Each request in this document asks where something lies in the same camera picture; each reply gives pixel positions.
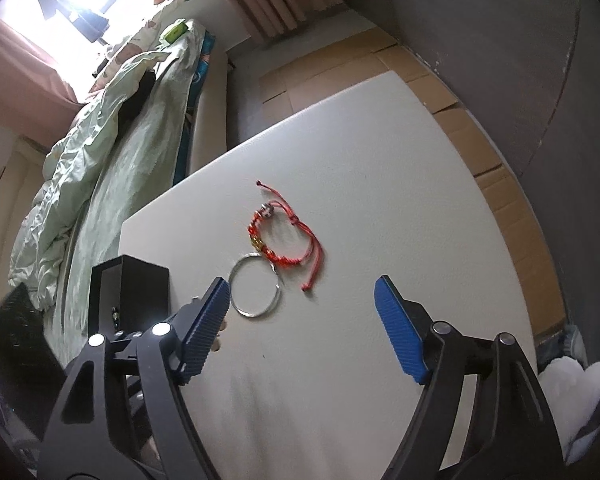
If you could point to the grey wardrobe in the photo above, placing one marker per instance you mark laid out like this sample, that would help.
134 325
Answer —
480 35

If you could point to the white low table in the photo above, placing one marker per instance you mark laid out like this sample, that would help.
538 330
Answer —
355 185

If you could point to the green packet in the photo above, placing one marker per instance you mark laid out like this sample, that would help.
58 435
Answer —
175 31

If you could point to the white fluffy slipper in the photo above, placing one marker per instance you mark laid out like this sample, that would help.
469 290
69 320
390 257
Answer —
575 395

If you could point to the bear print seat cushion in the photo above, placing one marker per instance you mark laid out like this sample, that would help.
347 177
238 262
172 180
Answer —
145 35

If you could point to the black cloth item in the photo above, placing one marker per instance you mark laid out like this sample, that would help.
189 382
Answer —
137 97

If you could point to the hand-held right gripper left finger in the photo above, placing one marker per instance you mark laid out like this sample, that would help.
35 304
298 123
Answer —
207 330

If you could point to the light green quilt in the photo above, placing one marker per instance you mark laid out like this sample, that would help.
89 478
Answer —
80 170

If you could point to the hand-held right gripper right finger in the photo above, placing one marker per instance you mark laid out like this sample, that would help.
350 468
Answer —
400 330

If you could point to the black box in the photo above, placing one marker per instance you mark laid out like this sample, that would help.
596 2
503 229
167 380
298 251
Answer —
145 280

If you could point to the silver bangle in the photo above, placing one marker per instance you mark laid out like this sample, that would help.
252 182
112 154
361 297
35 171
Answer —
230 287

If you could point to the green bed sheet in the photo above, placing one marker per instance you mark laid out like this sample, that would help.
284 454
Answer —
150 150

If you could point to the cream padded headboard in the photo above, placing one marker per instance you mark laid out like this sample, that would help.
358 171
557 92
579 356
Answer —
7 185

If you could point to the blue denim cloth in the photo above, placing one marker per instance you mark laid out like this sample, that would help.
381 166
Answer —
562 345

